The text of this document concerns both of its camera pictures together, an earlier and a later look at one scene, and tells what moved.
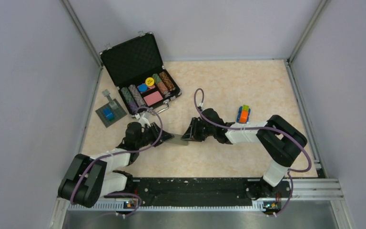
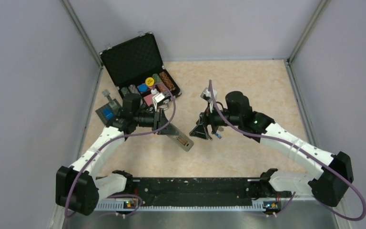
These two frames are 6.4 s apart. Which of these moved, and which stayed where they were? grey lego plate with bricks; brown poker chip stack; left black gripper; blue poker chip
Moved: left black gripper
Stayed: grey lego plate with bricks; blue poker chip; brown poker chip stack
